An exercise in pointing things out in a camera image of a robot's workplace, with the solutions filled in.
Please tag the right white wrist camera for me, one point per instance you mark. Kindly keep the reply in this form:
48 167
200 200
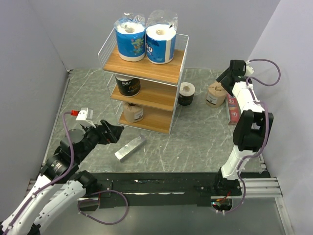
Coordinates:
249 69

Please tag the white wire wooden shelf rack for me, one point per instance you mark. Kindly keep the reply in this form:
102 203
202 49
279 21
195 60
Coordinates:
160 84

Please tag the blue paper towel roll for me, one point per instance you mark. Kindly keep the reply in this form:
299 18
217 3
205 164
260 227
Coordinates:
130 36
161 31

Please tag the brown paper roll front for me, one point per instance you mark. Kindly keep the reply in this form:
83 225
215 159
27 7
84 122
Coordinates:
132 112

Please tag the brown paper roll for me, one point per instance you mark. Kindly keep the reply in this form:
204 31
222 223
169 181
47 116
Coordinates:
215 95
132 112

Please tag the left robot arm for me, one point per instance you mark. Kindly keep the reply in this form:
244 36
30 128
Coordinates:
58 169

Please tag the red toothpaste box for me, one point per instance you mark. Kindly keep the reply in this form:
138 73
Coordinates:
233 111

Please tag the silver toothpaste box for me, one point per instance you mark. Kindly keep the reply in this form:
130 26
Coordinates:
130 147

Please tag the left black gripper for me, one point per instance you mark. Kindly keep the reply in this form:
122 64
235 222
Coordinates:
112 135

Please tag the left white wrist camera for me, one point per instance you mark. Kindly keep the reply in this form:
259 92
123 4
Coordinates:
84 117

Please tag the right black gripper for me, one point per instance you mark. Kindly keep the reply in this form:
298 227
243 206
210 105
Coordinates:
223 75

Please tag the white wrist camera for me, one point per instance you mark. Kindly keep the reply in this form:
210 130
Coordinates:
84 117
249 69

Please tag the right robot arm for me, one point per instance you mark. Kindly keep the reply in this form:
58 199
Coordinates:
251 133

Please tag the black paper towel roll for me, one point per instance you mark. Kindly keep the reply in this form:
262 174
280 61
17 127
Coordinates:
186 93
128 86

